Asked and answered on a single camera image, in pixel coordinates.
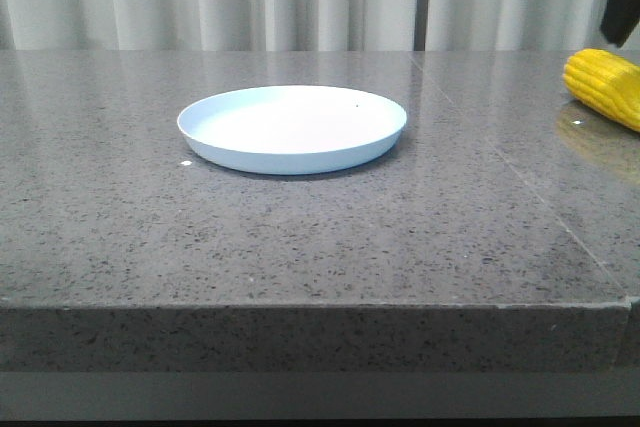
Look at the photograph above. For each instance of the yellow corn cob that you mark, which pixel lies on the yellow corn cob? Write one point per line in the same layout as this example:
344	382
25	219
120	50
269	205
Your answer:
606	83

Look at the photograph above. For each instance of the light blue round plate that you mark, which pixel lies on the light blue round plate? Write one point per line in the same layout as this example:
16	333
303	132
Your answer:
292	129

